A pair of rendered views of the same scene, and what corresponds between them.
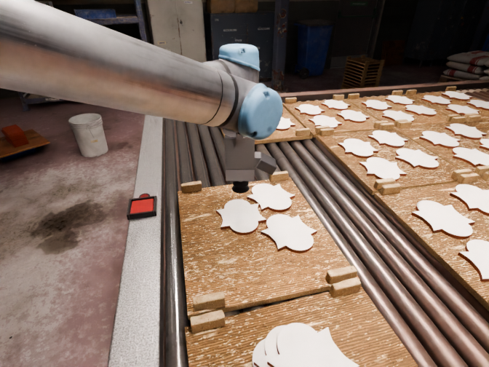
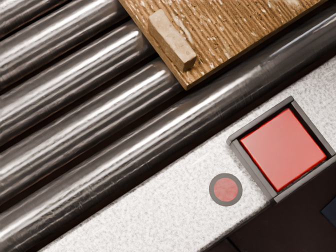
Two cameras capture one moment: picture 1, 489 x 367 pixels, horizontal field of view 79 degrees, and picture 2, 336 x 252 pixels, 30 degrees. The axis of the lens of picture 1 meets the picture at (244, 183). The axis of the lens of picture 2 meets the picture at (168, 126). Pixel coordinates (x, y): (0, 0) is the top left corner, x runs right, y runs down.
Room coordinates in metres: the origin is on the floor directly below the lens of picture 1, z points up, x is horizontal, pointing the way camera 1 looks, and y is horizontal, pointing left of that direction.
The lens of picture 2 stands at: (0.85, 0.38, 1.49)
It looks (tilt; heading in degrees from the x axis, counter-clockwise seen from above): 72 degrees down; 238
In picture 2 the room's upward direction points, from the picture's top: 10 degrees clockwise
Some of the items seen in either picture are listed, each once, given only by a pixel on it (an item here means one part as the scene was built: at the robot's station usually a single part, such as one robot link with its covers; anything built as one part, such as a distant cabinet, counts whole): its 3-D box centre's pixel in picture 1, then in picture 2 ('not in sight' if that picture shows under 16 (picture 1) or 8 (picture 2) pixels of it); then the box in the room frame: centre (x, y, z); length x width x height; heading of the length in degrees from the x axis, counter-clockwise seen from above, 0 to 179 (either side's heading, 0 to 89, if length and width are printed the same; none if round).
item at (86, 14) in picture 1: (95, 14); not in sight; (4.73, 2.07, 1.14); 0.50 x 0.38 x 0.11; 119
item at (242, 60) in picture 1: (238, 76); not in sight; (0.60, 0.01, 1.29); 0.09 x 0.08 x 0.11; 131
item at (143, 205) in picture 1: (142, 207); (282, 150); (0.66, 0.28, 0.92); 0.06 x 0.06 x 0.01; 13
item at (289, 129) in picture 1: (257, 119); not in sight; (1.28, -0.06, 0.94); 0.41 x 0.35 x 0.04; 13
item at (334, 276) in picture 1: (340, 274); not in sight; (0.40, -0.19, 0.95); 0.06 x 0.02 x 0.03; 103
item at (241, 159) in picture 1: (250, 149); not in sight; (0.60, -0.01, 1.13); 0.12 x 0.09 x 0.16; 89
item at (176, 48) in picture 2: (191, 186); (171, 41); (0.72, 0.15, 0.95); 0.06 x 0.02 x 0.03; 103
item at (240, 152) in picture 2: (142, 207); (282, 149); (0.66, 0.28, 0.92); 0.08 x 0.08 x 0.02; 13
